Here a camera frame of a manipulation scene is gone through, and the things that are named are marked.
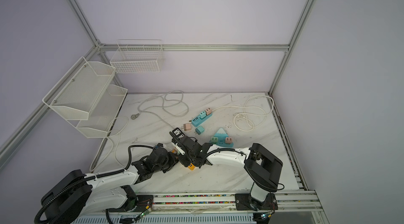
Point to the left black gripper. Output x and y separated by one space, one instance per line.
173 162

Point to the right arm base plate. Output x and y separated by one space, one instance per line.
245 201

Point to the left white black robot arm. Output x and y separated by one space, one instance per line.
80 193

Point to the black power strip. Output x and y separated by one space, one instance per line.
177 133

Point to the lower white mesh shelf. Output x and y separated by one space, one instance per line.
104 114

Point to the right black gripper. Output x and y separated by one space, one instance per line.
185 163

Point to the pink plug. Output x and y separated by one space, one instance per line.
208 111
228 140
187 126

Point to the white mesh shelf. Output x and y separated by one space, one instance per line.
104 114
77 94

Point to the pink plug on triangular strip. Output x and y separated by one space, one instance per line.
228 140

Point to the upper white mesh shelf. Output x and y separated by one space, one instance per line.
77 94

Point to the aluminium mounting rail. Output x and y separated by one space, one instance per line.
207 202

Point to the orange power strip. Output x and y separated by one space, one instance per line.
191 167

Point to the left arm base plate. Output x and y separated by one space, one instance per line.
135 204

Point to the teal plug on blue strip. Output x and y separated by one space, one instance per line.
202 115

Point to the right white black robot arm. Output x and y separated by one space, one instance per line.
263 167

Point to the teal plug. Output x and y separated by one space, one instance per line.
199 130
202 115

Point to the white wire basket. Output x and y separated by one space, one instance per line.
138 56

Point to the blue power strip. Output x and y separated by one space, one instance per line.
197 121

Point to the pink plug on blue strip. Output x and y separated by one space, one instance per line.
208 111

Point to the teal triangular power strip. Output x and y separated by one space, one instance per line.
221 134

